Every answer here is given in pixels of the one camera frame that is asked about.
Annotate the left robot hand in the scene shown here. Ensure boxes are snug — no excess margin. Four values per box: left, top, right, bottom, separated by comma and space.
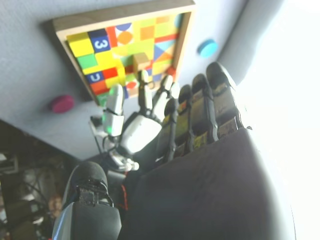
51, 61, 300, 240

